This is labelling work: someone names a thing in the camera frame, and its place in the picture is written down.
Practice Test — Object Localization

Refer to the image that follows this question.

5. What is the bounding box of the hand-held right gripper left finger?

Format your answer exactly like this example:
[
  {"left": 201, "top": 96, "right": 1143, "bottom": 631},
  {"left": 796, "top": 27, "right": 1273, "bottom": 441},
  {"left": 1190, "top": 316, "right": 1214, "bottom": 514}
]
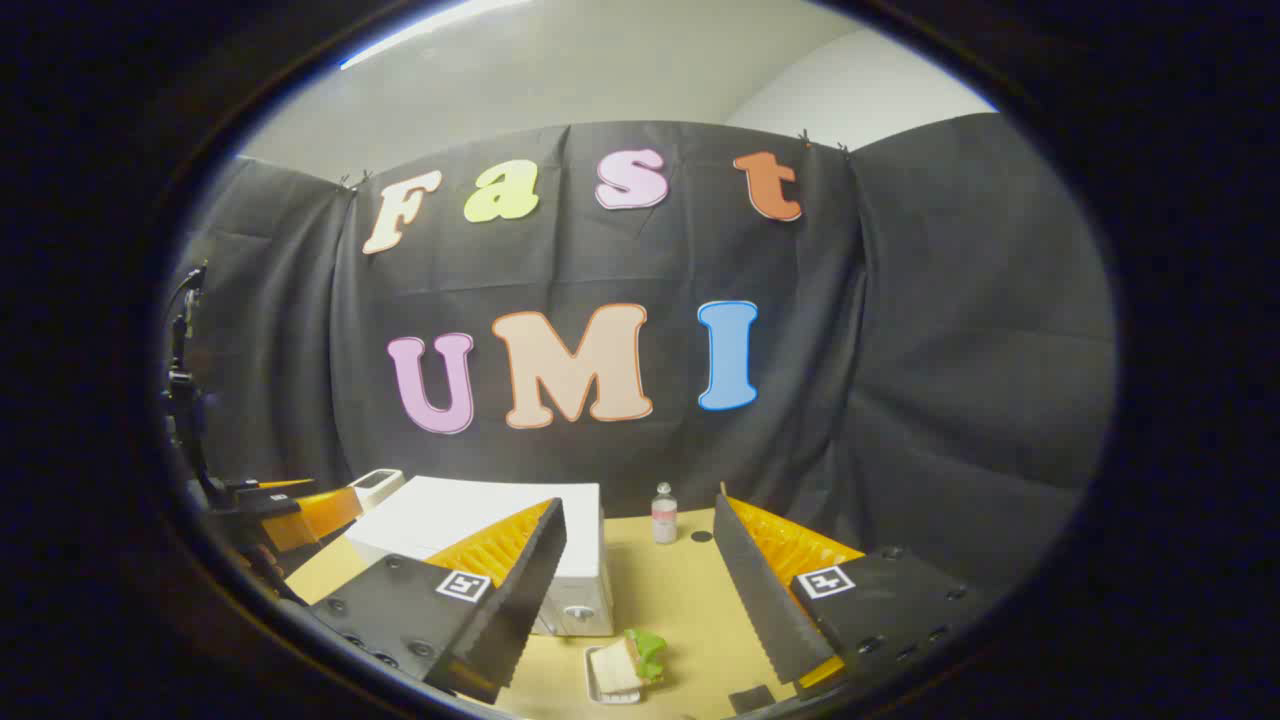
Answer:
[{"left": 308, "top": 497, "right": 568, "bottom": 705}]

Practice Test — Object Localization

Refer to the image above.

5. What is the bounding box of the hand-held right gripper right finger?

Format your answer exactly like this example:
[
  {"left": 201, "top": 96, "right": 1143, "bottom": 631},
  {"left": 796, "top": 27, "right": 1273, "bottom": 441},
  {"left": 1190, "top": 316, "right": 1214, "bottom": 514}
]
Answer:
[{"left": 712, "top": 485, "right": 976, "bottom": 691}]

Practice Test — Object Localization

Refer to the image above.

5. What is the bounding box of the white microwave oven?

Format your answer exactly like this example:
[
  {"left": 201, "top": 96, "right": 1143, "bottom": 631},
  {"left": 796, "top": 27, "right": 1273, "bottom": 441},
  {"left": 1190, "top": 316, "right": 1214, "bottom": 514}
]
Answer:
[{"left": 345, "top": 476, "right": 616, "bottom": 638}]

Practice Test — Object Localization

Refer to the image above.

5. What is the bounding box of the sandwich with green lettuce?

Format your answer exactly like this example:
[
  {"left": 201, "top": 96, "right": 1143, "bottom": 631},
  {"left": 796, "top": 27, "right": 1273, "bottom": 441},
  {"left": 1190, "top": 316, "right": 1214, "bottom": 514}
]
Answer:
[{"left": 597, "top": 628, "right": 669, "bottom": 696}]

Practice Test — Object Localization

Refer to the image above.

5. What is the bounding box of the white toaster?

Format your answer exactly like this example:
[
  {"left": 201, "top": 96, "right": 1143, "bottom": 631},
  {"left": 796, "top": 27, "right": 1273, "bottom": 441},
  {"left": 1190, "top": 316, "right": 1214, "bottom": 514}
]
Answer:
[{"left": 347, "top": 468, "right": 406, "bottom": 511}]

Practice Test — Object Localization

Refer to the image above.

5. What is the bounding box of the white rectangular tray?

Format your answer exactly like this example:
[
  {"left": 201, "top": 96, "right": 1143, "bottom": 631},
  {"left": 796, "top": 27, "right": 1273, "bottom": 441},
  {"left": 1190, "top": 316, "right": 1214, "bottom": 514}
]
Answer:
[{"left": 585, "top": 645, "right": 646, "bottom": 705}]

